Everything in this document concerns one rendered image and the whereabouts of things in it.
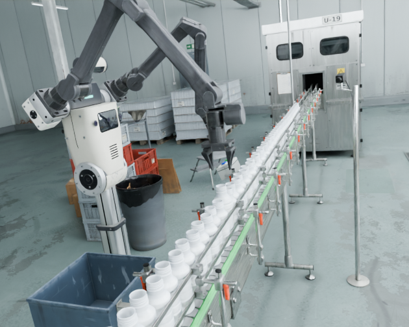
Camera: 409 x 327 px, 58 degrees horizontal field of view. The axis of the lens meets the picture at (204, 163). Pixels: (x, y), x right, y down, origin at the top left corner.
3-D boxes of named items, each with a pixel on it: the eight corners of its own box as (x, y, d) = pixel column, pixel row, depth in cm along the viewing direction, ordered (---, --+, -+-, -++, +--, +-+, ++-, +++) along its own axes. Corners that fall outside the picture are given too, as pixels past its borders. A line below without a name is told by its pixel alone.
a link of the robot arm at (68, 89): (123, -18, 126) (106, -23, 117) (153, 6, 125) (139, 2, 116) (71, 89, 145) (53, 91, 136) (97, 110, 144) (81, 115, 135)
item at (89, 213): (117, 221, 370) (113, 200, 364) (81, 222, 380) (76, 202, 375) (141, 199, 427) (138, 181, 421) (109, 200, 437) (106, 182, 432)
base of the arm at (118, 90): (102, 82, 180) (117, 102, 181) (113, 72, 177) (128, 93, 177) (112, 81, 188) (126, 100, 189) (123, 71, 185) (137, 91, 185)
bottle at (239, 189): (234, 221, 148) (230, 181, 143) (230, 215, 153) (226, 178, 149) (248, 218, 148) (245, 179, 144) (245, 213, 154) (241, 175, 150)
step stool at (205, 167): (215, 174, 571) (211, 147, 561) (240, 181, 521) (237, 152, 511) (189, 181, 547) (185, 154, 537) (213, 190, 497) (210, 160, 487)
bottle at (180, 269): (170, 317, 95) (160, 259, 91) (174, 302, 101) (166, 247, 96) (193, 316, 94) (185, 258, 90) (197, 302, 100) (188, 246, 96)
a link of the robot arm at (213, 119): (208, 107, 126) (202, 109, 121) (227, 105, 124) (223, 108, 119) (210, 127, 128) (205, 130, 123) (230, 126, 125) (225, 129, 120)
